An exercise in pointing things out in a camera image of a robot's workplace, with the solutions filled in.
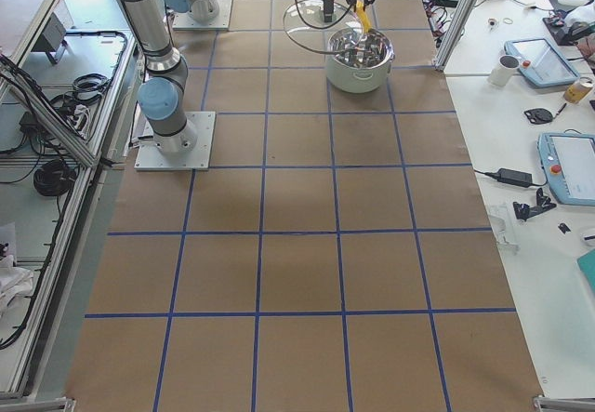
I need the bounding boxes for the yellow corn cob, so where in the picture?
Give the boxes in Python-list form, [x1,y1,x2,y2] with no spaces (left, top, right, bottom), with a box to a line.
[355,1,372,34]

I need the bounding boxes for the blue teach pendant far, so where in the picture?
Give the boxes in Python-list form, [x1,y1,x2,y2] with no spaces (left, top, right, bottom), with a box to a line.
[504,38,580,87]

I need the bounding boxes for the white mug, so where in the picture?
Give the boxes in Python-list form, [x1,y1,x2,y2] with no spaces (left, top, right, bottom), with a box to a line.
[487,54,520,87]

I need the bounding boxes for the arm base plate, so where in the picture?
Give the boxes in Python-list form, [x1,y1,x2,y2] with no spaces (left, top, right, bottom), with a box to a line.
[173,0,233,31]
[135,112,216,171]

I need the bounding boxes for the pale green cooking pot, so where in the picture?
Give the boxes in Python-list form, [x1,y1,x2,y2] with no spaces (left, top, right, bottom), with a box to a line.
[325,29,394,94]

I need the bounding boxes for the blue teach pendant near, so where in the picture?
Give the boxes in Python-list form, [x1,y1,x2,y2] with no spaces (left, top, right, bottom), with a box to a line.
[537,133,594,206]

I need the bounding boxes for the white crumpled cloth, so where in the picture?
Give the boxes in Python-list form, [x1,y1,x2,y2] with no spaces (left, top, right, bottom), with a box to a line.
[0,223,36,325]

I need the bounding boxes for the black power adapter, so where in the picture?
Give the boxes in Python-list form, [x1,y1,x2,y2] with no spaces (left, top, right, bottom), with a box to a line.
[496,167,534,188]

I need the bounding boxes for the aluminium frame post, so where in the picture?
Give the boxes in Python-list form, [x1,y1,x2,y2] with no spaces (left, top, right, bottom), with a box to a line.
[434,0,477,72]

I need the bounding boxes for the glass pot lid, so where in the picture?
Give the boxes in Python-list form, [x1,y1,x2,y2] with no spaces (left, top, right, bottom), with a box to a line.
[283,0,364,55]

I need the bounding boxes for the blue teach pendant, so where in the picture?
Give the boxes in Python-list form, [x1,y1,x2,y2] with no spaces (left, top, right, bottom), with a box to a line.
[537,133,594,206]
[504,38,580,87]

